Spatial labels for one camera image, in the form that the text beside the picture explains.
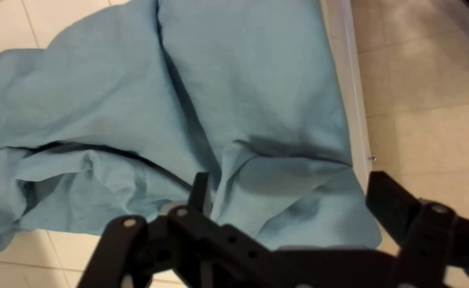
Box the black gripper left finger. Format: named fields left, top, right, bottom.
left=185, top=169, right=211, bottom=215

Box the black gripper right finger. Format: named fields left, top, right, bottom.
left=365, top=169, right=422, bottom=247

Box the blue cloth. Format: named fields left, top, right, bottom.
left=0, top=0, right=384, bottom=252

